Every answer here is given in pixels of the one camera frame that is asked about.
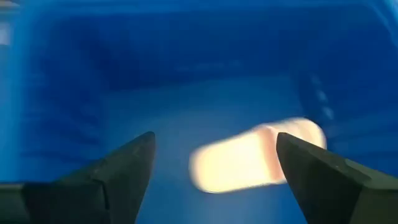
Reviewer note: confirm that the pink rubber slide sandal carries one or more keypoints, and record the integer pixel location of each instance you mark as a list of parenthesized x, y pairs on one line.
[(236, 158)]

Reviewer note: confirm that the blue plastic bin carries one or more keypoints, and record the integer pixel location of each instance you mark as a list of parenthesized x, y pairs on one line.
[(186, 46)]

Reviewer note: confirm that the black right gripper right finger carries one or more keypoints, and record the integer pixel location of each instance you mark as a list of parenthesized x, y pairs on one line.
[(335, 193)]

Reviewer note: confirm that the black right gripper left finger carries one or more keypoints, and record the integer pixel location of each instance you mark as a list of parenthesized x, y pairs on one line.
[(93, 199)]

